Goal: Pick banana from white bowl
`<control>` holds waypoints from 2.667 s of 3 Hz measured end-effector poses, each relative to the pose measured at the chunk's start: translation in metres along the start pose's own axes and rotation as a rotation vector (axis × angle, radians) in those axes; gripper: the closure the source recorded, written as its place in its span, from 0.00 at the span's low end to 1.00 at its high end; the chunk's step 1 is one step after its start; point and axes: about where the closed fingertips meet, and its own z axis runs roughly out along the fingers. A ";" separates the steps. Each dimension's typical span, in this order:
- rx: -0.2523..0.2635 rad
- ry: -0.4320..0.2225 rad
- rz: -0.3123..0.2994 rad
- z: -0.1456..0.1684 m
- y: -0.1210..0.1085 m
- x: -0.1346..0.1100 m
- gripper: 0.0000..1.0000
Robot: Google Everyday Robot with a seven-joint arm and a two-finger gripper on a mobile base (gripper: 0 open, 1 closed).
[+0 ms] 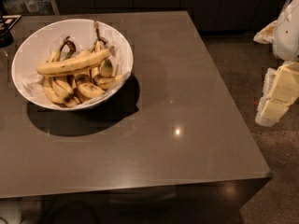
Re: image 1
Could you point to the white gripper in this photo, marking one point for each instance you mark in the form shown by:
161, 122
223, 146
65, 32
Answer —
288, 32

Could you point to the long top banana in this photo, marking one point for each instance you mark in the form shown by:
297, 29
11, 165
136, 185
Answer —
71, 64

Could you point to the white paper bowl liner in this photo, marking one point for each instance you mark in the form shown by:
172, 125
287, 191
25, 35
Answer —
29, 82

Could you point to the white bowl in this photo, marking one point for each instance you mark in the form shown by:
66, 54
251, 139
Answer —
81, 31

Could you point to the banana bunch in bowl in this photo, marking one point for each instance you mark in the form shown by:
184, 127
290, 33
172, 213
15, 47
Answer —
91, 76

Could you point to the bottles on background shelf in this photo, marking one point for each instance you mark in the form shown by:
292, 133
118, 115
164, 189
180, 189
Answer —
27, 7

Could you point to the black object at left edge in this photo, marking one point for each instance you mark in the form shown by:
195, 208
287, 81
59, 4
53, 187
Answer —
6, 24

